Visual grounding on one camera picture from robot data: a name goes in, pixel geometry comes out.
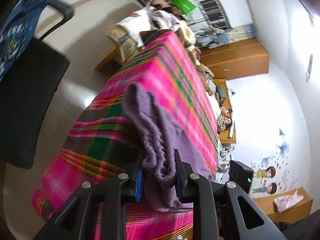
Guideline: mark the navy printed tote bag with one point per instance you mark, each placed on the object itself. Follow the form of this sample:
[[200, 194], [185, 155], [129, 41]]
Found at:
[[18, 30]]

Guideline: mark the green bag on shelf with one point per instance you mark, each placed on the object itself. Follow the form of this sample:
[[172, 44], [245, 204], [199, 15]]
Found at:
[[185, 6]]

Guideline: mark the pink plaid table cloth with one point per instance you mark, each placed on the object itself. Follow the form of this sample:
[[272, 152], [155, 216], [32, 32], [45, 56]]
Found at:
[[103, 140]]

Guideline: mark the beige cushion pile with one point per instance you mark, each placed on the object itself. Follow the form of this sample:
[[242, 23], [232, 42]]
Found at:
[[126, 35]]

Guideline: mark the brown blanket pile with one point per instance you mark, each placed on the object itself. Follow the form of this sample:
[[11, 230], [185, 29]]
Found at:
[[197, 62]]

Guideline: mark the black office chair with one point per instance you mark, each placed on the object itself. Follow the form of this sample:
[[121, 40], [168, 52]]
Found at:
[[26, 92]]

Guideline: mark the seated person in background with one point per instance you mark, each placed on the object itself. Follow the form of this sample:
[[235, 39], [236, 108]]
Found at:
[[224, 120]]

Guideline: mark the purple fleece garment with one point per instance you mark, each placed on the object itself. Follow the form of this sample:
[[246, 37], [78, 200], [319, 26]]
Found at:
[[161, 134]]

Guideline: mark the wooden desk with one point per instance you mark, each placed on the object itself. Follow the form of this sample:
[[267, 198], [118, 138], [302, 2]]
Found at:
[[228, 136]]

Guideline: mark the low wooden cabinet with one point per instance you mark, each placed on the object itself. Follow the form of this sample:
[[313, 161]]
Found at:
[[294, 214]]

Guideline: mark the pink white plastic bag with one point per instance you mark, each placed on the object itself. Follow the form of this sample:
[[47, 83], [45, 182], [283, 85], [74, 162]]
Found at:
[[286, 202]]

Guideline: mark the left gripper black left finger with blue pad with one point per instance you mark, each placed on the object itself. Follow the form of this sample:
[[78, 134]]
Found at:
[[132, 188]]

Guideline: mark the cartoon wall stickers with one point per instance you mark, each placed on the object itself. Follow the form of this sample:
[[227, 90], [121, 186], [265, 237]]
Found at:
[[277, 172]]

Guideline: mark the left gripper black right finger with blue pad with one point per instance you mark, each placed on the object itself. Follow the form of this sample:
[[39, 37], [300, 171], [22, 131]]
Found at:
[[184, 191]]

